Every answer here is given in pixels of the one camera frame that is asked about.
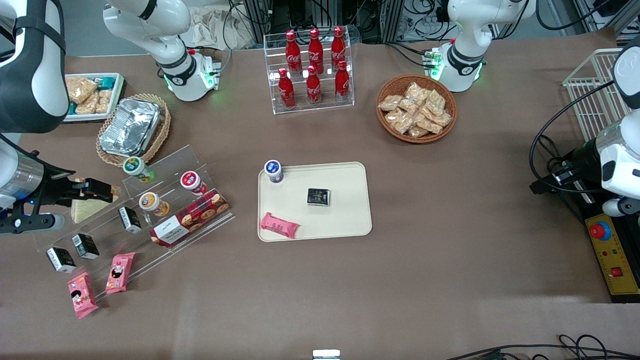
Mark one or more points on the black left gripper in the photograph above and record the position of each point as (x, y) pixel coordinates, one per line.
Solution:
(581, 159)

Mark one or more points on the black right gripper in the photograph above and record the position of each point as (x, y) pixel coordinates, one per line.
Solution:
(53, 191)

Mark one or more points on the triangular sandwich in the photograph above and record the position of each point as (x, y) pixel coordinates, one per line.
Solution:
(87, 210)

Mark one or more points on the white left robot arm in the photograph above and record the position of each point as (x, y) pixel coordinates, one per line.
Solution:
(465, 30)

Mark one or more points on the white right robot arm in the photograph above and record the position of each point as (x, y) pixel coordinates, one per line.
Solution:
(30, 75)

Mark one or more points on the beige plastic tray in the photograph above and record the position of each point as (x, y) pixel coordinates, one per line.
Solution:
(345, 210)

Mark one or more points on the small black white carton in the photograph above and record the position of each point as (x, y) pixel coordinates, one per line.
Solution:
(130, 220)
(60, 259)
(85, 246)

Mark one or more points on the green lid cup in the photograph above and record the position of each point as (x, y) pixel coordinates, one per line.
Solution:
(136, 167)

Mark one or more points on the orange-lid cup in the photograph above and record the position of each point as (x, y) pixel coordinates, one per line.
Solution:
(151, 202)

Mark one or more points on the aluminium foil container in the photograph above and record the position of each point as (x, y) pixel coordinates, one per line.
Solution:
(130, 126)

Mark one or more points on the pink cartoon snack pack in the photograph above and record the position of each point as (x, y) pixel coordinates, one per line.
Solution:
(82, 295)
(120, 272)

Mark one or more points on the clear acrylic tiered display stand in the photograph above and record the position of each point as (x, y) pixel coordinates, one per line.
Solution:
(172, 162)

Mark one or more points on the oval wicker basket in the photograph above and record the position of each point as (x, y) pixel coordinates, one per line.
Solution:
(162, 130)

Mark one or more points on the red lid cup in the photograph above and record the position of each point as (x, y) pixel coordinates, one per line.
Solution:
(191, 181)

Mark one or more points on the red cookie box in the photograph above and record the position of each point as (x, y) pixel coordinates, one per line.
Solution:
(192, 217)

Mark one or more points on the yellow emergency stop box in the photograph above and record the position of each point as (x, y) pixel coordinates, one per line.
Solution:
(612, 260)

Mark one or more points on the large clear rice cracker pack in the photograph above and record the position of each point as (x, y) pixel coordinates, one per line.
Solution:
(80, 89)

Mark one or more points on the white rectangular snack bin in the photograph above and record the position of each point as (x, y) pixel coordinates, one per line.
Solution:
(119, 90)

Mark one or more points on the teal snack packet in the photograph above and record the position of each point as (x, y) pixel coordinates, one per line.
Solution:
(106, 81)

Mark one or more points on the clear wrapped pastry pack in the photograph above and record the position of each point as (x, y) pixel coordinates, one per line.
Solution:
(417, 132)
(428, 124)
(435, 101)
(441, 119)
(417, 92)
(400, 121)
(408, 106)
(390, 103)

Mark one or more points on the blue lid yogurt cup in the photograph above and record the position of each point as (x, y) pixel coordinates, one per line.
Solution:
(273, 170)

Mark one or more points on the pink wrapped snack bar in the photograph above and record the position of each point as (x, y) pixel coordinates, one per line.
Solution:
(279, 225)

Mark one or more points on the round brown wicker basket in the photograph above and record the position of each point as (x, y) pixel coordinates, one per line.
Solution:
(390, 85)

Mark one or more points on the red cola bottle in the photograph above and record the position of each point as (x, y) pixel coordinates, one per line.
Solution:
(315, 50)
(342, 82)
(293, 52)
(338, 47)
(286, 92)
(313, 87)

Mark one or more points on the clear acrylic bottle rack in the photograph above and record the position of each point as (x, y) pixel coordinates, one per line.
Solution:
(272, 60)

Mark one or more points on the black snack box gold print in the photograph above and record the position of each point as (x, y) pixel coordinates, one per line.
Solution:
(319, 197)

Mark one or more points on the small white silver device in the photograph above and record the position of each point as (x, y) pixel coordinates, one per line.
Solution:
(326, 354)

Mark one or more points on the aluminium frame rack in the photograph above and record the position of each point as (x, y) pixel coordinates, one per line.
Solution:
(320, 15)

